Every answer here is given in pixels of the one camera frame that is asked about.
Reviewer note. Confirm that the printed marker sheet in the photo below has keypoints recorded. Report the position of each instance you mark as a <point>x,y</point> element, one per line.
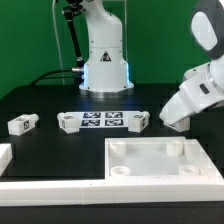
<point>103,119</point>

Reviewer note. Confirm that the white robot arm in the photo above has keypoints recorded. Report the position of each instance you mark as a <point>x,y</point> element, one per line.
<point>106,71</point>

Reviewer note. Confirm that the white U-shaped fence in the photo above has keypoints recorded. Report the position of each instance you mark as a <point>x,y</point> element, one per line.
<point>118,189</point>

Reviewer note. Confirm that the white square table top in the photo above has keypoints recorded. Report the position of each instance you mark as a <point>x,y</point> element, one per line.
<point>156,156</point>

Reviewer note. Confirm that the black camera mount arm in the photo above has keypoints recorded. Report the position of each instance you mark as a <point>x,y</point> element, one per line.
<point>74,9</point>

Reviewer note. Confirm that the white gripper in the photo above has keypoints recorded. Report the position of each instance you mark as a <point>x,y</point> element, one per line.
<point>192,98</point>

